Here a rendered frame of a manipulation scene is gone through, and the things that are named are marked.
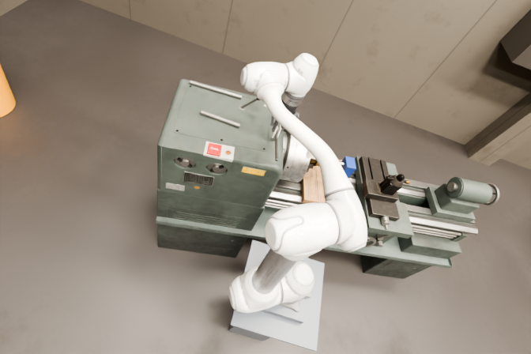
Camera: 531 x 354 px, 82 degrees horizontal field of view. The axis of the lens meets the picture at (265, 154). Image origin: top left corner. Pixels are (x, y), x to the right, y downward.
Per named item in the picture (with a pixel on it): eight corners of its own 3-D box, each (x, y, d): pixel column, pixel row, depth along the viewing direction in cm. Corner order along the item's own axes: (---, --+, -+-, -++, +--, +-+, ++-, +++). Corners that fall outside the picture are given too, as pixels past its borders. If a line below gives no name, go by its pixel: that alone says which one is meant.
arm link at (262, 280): (276, 309, 142) (231, 322, 134) (265, 274, 151) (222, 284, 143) (352, 237, 86) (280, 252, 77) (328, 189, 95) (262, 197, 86)
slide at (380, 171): (368, 216, 182) (373, 213, 178) (358, 159, 208) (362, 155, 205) (395, 221, 185) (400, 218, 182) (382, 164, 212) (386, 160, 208)
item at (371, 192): (363, 197, 184) (368, 193, 180) (361, 182, 190) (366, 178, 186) (394, 203, 188) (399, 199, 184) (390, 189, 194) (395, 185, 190)
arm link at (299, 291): (308, 299, 151) (327, 288, 134) (275, 308, 144) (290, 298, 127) (297, 265, 159) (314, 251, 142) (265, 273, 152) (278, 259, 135)
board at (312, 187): (302, 202, 182) (304, 199, 179) (300, 155, 204) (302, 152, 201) (348, 211, 188) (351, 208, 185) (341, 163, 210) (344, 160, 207)
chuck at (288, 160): (274, 190, 171) (292, 148, 151) (273, 152, 195) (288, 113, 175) (280, 190, 172) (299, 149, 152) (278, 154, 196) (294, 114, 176)
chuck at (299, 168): (280, 190, 172) (299, 149, 152) (278, 154, 196) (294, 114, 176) (295, 193, 174) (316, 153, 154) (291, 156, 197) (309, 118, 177)
